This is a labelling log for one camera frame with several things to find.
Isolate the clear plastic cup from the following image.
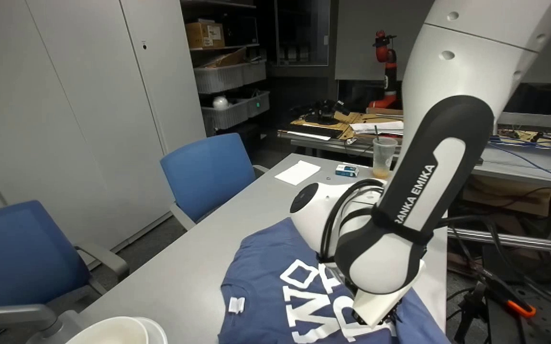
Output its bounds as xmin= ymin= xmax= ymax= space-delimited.
xmin=372 ymin=136 xmax=397 ymax=178

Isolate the far blue office chair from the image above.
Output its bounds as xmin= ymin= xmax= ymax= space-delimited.
xmin=158 ymin=132 xmax=265 ymax=229

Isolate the cluttered background workbench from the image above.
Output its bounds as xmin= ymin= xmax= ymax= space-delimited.
xmin=279 ymin=109 xmax=551 ymax=174

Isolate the blue printed T-shirt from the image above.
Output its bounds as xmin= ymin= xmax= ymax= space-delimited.
xmin=217 ymin=220 xmax=449 ymax=344

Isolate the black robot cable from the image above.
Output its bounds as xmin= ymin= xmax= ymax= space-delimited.
xmin=434 ymin=212 xmax=551 ymax=308

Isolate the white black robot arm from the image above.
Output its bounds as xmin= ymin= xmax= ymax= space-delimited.
xmin=288 ymin=0 xmax=551 ymax=296

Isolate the small blue white box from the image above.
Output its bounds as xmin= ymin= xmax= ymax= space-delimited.
xmin=334 ymin=164 xmax=357 ymax=178

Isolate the white paper sheet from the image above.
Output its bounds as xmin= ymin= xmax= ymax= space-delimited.
xmin=277 ymin=161 xmax=319 ymax=185

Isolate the cardboard box on shelf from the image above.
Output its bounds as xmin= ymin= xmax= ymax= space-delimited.
xmin=185 ymin=19 xmax=223 ymax=48

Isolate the white bowl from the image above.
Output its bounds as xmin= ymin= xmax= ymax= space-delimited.
xmin=64 ymin=315 xmax=168 ymax=344

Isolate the red black clamp tool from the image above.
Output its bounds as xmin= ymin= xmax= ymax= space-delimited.
xmin=372 ymin=31 xmax=397 ymax=109

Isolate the grey metal shelf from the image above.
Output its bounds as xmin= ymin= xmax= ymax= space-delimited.
xmin=181 ymin=0 xmax=269 ymax=136

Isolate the blue office chair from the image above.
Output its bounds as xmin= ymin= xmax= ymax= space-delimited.
xmin=0 ymin=201 xmax=129 ymax=342
xmin=158 ymin=132 xmax=265 ymax=229

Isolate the near blue office chair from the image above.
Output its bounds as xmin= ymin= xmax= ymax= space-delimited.
xmin=0 ymin=201 xmax=129 ymax=342

